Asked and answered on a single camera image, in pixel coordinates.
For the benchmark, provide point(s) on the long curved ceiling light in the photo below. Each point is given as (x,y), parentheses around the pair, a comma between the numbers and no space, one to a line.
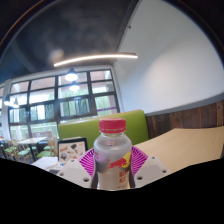
(96,57)

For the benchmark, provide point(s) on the green upholstered bench backrest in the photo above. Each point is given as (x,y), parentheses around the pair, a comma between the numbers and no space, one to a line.
(83,128)

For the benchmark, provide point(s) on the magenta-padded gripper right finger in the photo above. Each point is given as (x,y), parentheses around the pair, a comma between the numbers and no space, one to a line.
(150,170)

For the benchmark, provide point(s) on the group of black pendant lamps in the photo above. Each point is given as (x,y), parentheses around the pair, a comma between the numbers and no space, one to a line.
(71,76)

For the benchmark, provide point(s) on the large black-framed window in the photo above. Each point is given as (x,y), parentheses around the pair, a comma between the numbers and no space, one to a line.
(43,96)

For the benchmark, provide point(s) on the light wooden dining table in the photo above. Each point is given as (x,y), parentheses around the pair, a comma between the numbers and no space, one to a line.
(31,140)

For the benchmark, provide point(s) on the black-framed picture menu stand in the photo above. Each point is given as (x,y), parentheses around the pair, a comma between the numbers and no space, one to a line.
(71,150)

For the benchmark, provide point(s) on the white paper sheet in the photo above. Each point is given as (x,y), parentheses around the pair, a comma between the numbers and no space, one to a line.
(45,162)

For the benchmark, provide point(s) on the group of green-seated chairs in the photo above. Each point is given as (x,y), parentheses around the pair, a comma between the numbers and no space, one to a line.
(23,152)

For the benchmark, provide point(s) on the clear red-capped drink bottle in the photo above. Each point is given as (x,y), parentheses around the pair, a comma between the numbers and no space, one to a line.
(111,156)

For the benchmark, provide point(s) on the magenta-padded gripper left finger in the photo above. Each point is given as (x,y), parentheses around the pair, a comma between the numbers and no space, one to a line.
(74,172)

